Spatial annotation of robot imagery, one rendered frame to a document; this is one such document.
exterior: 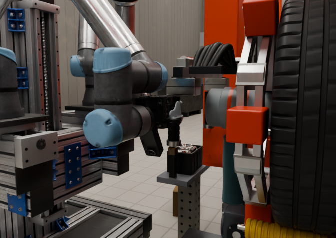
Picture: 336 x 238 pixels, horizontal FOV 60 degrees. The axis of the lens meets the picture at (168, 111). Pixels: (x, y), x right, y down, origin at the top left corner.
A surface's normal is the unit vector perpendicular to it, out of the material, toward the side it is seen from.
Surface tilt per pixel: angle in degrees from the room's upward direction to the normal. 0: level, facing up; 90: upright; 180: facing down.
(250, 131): 90
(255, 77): 90
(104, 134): 90
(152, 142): 122
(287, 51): 62
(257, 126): 90
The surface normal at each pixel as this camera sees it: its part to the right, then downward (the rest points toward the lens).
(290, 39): -0.37, -0.45
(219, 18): -0.43, 0.11
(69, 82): 0.89, 0.05
